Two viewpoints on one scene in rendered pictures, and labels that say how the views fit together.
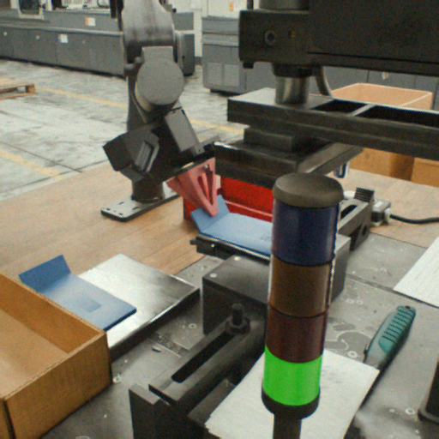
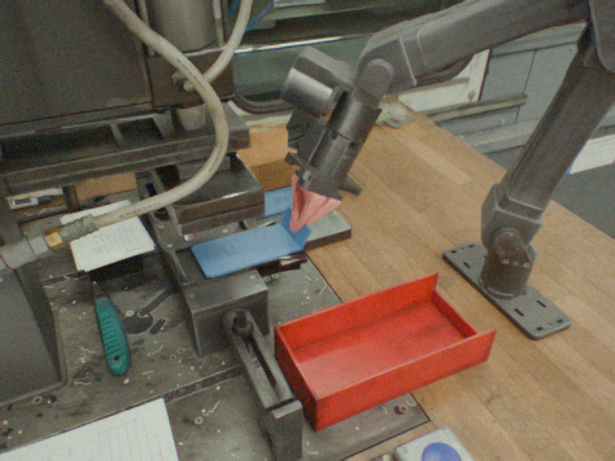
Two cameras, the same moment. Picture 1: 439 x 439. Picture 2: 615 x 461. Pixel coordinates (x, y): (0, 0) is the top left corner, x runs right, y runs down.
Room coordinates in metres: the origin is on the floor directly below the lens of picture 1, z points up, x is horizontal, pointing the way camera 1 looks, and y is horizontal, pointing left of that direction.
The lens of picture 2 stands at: (0.92, -0.53, 1.46)
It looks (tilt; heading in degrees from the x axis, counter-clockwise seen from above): 38 degrees down; 118
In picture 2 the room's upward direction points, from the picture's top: straight up
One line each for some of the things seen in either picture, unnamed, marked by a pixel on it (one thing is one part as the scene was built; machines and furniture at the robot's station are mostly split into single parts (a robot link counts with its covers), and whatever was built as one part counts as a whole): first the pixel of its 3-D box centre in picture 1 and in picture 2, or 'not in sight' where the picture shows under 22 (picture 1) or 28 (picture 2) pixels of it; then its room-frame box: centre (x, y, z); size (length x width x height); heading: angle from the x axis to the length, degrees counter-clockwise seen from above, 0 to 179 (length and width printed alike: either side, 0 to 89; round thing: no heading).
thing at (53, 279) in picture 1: (75, 291); (293, 191); (0.53, 0.18, 0.93); 0.15 x 0.07 x 0.03; 52
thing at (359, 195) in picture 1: (356, 218); (278, 413); (0.74, -0.23, 0.95); 0.06 x 0.03 x 0.09; 143
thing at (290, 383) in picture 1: (292, 364); not in sight; (0.25, -0.05, 1.07); 0.04 x 0.04 x 0.03
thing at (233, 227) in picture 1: (250, 225); (251, 239); (0.59, -0.05, 1.00); 0.15 x 0.07 x 0.03; 54
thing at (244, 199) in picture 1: (256, 210); (381, 343); (0.80, -0.07, 0.93); 0.25 x 0.12 x 0.06; 53
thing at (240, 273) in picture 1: (281, 259); (208, 256); (0.54, -0.08, 0.98); 0.20 x 0.10 x 0.01; 143
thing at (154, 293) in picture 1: (114, 301); (288, 218); (0.55, 0.14, 0.91); 0.17 x 0.16 x 0.02; 143
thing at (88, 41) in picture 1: (68, 38); not in sight; (9.47, 2.73, 0.49); 5.51 x 1.02 x 0.97; 49
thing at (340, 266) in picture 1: (279, 286); (210, 279); (0.54, -0.08, 0.94); 0.20 x 0.10 x 0.07; 143
